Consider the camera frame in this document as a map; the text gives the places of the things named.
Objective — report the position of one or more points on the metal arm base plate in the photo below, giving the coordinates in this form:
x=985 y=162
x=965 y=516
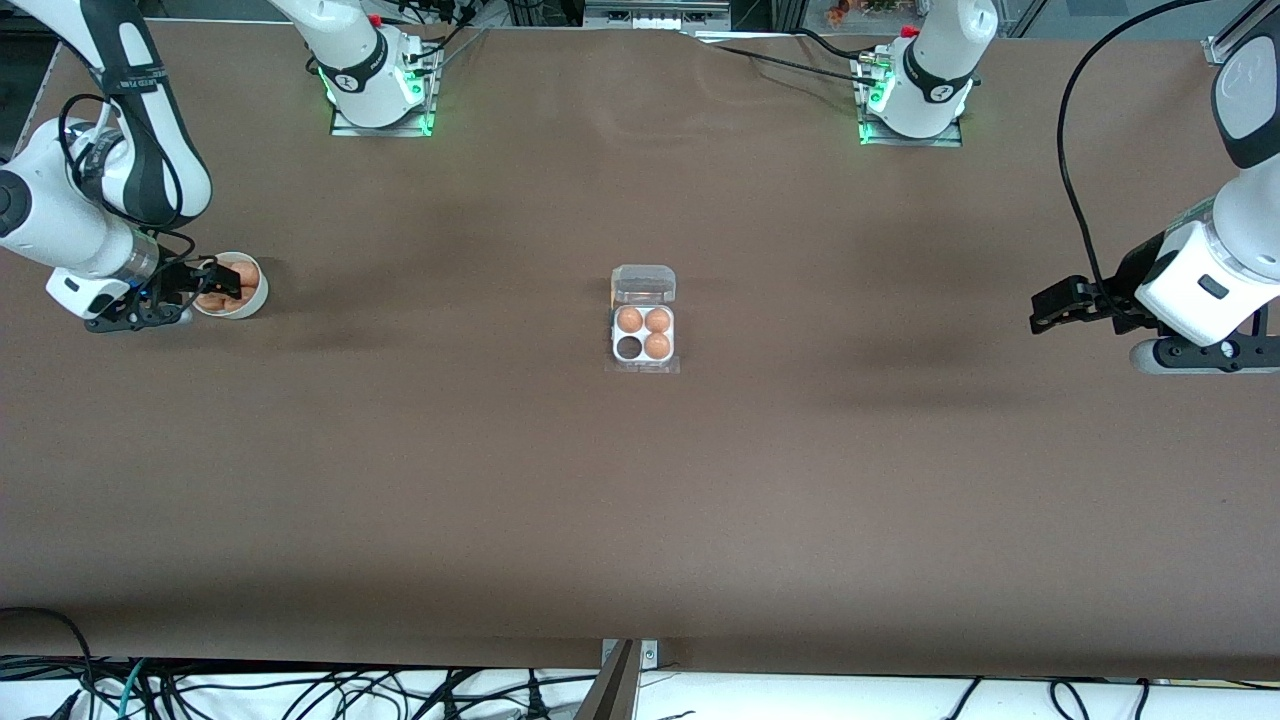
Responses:
x=910 y=142
x=380 y=131

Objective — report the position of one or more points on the aluminium frame profile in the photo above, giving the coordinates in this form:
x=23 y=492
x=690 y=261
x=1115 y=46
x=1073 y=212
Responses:
x=1222 y=45

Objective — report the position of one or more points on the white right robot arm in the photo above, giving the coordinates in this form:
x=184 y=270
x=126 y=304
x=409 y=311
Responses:
x=60 y=210

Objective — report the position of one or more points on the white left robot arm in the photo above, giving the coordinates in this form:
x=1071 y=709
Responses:
x=1215 y=270

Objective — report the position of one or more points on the dark metal strut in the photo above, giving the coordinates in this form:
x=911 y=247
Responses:
x=612 y=695

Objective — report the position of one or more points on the grey metal box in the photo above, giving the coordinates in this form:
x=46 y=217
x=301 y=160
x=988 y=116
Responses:
x=655 y=15

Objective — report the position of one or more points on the clear plastic egg carton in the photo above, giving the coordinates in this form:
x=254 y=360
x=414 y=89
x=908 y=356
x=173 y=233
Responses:
x=643 y=285

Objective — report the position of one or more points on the small metal table bracket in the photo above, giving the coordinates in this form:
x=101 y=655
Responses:
x=650 y=655

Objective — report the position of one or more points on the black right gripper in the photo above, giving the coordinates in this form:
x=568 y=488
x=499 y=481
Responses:
x=172 y=279

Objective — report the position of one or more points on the white round bowl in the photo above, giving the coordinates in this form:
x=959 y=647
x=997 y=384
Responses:
x=255 y=303

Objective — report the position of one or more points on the brown egg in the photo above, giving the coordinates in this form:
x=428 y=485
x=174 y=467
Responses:
x=208 y=301
x=629 y=319
x=657 y=320
x=250 y=274
x=244 y=302
x=657 y=345

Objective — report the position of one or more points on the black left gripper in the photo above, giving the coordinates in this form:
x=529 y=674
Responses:
x=1122 y=283

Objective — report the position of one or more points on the orange plastic object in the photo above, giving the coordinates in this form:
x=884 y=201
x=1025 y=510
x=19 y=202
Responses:
x=838 y=12

